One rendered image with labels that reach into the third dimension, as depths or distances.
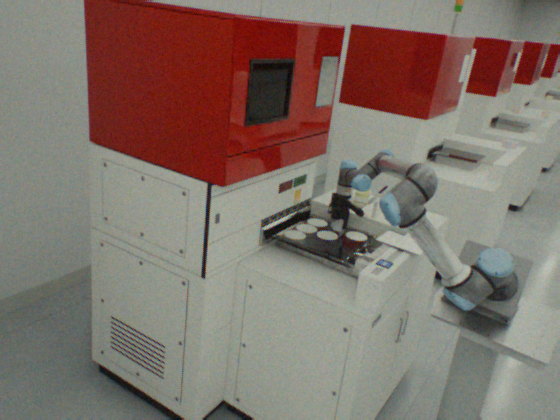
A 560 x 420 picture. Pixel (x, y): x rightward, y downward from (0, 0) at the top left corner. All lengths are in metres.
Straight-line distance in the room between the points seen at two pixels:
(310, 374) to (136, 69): 1.40
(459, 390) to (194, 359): 1.12
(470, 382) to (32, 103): 2.58
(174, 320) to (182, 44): 1.14
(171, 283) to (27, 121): 1.38
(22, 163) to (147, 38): 1.40
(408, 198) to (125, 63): 1.19
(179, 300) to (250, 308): 0.31
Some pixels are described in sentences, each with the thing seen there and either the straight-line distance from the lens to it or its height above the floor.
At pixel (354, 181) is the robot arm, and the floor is 1.22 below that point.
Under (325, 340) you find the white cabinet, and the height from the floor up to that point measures 0.65.
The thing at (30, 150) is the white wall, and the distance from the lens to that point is 3.19.
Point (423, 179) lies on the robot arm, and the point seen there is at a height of 1.36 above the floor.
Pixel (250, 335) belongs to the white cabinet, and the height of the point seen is 0.50.
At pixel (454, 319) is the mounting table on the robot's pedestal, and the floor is 0.82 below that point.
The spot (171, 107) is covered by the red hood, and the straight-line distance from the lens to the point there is 1.96.
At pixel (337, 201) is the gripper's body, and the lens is 2.29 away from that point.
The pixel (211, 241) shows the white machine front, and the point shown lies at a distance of 1.98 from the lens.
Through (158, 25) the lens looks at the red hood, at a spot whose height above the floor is 1.74.
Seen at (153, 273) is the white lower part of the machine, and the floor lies 0.74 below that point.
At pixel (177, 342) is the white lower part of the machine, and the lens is 2.32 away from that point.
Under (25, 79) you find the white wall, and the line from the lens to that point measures 3.11.
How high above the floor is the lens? 1.84
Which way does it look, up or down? 21 degrees down
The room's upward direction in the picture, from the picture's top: 7 degrees clockwise
